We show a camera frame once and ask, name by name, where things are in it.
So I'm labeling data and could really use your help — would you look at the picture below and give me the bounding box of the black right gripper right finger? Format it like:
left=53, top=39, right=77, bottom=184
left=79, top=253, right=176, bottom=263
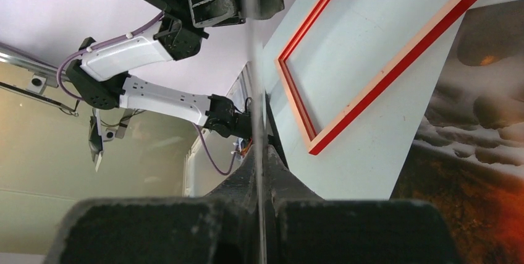
left=264, top=146, right=461, bottom=263

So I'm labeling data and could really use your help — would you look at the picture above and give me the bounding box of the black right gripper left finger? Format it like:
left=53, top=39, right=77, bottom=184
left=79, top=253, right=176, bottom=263
left=44, top=150, right=260, bottom=263

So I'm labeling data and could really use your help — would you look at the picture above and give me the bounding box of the clear acrylic sheet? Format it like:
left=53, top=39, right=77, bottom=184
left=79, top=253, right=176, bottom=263
left=243, top=0, right=268, bottom=263

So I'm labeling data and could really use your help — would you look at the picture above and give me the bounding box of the sunset photo print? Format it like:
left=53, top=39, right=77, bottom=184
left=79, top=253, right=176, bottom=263
left=391, top=0, right=523, bottom=263

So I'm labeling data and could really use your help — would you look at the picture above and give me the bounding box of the orange wooden picture frame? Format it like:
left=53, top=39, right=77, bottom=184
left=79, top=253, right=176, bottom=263
left=275, top=0, right=477, bottom=155

